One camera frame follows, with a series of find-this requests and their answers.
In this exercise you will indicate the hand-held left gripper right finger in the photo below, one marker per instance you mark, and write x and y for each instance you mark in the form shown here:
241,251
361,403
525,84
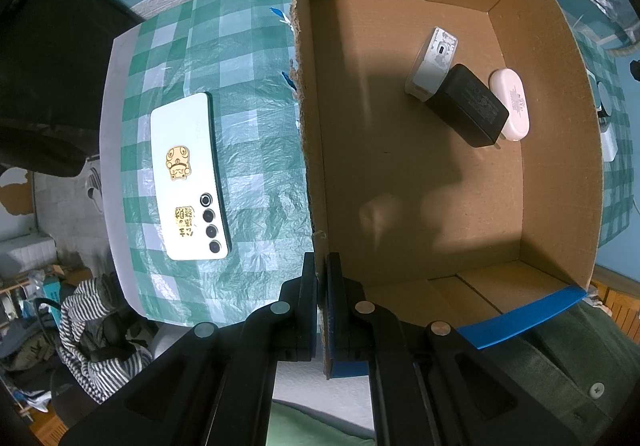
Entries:
336,296

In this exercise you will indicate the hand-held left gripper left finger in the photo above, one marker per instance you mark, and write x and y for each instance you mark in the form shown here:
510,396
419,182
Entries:
305,286

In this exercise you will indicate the cardboard box blue rim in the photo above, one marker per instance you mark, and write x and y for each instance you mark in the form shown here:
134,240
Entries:
400,186

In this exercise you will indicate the black charger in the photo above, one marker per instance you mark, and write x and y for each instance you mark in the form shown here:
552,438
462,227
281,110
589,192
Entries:
470,100

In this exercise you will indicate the white adapter with silver face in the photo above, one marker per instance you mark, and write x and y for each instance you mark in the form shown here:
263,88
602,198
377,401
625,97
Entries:
425,70

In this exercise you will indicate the green white checkered tablecloth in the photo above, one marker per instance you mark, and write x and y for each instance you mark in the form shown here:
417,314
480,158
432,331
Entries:
250,125

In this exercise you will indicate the white smartphone with gold stickers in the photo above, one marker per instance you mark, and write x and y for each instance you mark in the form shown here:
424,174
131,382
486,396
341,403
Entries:
185,135

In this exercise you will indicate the black white striped cloth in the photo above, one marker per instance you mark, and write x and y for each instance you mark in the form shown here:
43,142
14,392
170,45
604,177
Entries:
95,321

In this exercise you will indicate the person's green clothing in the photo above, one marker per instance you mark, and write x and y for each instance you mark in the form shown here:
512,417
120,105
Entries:
550,366

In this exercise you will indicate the white slipper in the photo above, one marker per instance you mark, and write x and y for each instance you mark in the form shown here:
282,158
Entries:
94,188

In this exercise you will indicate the wooden slatted crate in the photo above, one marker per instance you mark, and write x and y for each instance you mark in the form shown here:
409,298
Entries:
617,308

